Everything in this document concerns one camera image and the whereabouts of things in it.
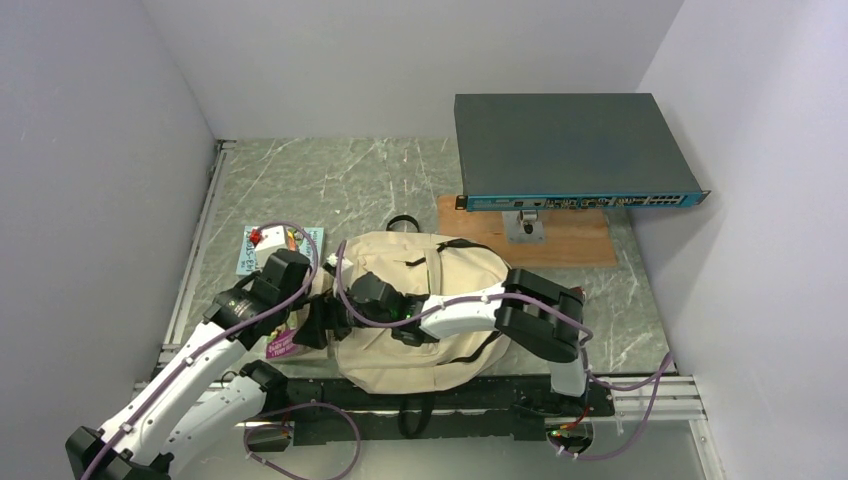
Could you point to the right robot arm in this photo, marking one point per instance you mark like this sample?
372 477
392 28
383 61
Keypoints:
510 318

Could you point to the dark network switch box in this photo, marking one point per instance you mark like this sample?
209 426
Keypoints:
569 151

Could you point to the wooden board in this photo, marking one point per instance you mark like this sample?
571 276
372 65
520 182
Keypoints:
560 239

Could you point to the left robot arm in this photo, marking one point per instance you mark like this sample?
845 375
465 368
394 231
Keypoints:
257 388

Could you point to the brown copper pipe fitting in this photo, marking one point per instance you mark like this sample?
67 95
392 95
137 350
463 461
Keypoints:
578 291

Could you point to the black base frame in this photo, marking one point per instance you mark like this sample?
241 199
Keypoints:
519 407

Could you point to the purple treehouse book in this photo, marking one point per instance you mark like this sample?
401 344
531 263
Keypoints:
280 345

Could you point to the aluminium rail frame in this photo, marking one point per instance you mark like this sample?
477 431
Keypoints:
199 265

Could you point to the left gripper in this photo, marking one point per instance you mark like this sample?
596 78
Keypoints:
255 274

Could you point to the metal switch stand bracket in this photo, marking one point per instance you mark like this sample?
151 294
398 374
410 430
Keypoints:
526 223

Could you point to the beige canvas backpack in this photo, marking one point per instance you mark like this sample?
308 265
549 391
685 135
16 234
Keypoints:
417 263

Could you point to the light blue book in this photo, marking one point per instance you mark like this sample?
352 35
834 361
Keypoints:
256 250

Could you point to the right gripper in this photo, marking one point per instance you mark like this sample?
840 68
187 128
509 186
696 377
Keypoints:
324 316

